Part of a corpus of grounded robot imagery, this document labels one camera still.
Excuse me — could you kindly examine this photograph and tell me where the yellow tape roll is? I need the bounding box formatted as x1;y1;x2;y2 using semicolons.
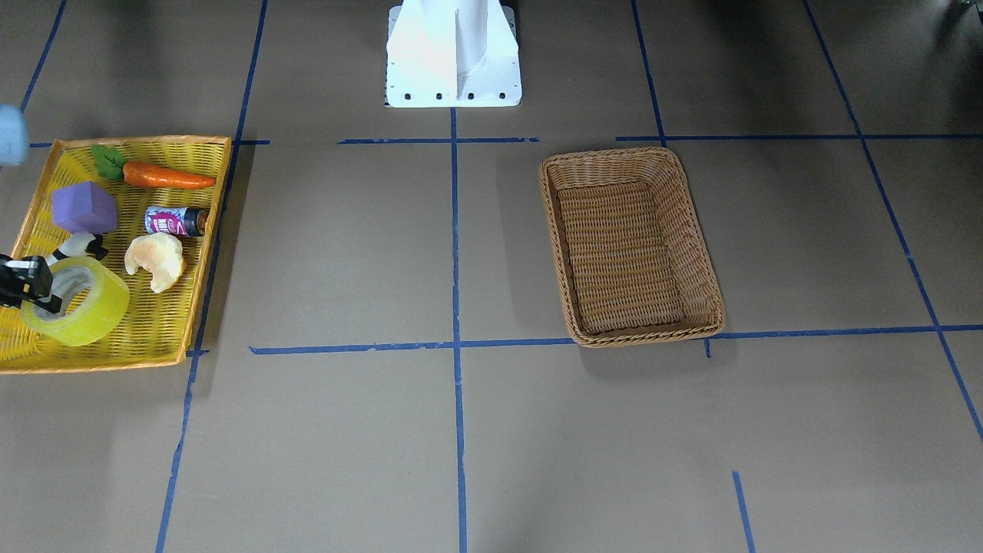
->
21;257;130;346

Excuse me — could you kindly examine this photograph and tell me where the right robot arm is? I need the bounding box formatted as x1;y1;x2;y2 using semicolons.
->
1;104;62;314

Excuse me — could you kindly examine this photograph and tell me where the yellow woven basket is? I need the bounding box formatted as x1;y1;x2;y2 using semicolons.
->
1;135;233;374

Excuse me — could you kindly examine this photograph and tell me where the brown wicker basket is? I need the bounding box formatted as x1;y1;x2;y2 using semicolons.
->
538;147;726;349

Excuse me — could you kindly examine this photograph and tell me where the toy panda figure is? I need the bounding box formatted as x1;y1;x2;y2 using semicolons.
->
46;232;108;267

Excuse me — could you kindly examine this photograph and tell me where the purple foam block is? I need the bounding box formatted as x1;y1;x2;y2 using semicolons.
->
51;180;118;234

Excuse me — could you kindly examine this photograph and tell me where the toy bread croissant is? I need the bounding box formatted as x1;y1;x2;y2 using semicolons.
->
124;233;185;293

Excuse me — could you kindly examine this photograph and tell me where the toy carrot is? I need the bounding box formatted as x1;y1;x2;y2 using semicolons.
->
89;144;217;190

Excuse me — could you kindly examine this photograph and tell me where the small drink can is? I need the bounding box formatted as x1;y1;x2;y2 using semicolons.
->
144;206;210;237

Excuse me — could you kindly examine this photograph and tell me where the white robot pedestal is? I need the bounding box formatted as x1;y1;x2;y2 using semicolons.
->
384;1;523;108

